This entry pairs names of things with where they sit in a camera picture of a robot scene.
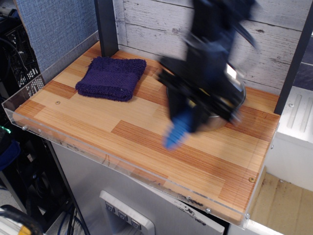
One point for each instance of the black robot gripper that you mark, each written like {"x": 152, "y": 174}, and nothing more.
{"x": 201, "y": 63}

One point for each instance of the blue handled metal spoon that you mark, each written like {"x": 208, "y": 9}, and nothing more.
{"x": 181, "y": 124}

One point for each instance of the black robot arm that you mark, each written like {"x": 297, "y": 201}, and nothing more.
{"x": 216, "y": 22}

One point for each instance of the stainless steel bowl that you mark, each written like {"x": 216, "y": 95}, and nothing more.
{"x": 215, "y": 122}

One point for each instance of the folded purple towel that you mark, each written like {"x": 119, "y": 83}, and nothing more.
{"x": 113, "y": 79}

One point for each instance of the white side cabinet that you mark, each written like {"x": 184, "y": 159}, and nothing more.
{"x": 290, "y": 156}

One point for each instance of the silver cabinet with buttons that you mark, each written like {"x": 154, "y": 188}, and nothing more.
{"x": 88, "y": 178}

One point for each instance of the black perforated crate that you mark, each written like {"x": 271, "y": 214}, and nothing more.
{"x": 20, "y": 57}

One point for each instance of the clear acrylic table guard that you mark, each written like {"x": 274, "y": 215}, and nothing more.
{"x": 216, "y": 171}

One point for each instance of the dark metal right post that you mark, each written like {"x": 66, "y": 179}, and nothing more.
{"x": 296, "y": 61}

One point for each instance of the dark metal post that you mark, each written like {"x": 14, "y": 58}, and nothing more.
{"x": 105, "y": 16}
{"x": 296, "y": 61}

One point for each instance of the dark metal left post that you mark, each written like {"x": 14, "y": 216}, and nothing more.
{"x": 105, "y": 16}

